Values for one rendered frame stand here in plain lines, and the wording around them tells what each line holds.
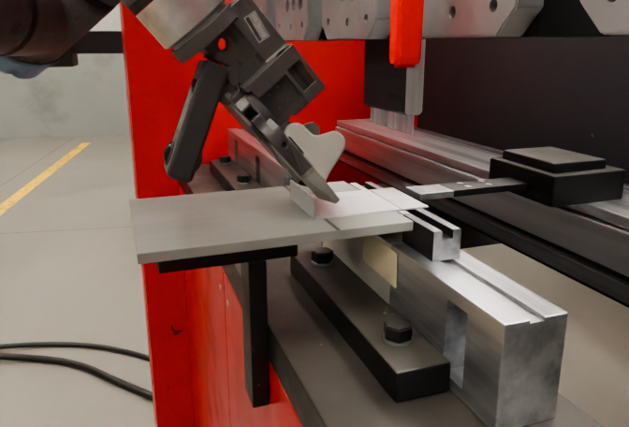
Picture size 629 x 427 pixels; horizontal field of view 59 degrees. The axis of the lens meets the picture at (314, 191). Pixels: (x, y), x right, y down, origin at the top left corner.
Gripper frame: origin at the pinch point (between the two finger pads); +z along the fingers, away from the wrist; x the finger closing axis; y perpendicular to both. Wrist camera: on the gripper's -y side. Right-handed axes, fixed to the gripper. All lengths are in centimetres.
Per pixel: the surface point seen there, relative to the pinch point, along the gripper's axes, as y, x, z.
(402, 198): 6.7, -0.8, 7.8
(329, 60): 34, 86, 14
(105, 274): -89, 238, 58
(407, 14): 12.6, -15.3, -12.0
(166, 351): -51, 86, 42
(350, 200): 2.3, 0.4, 4.1
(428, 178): 19.7, 30.5, 27.2
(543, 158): 23.5, -0.8, 17.6
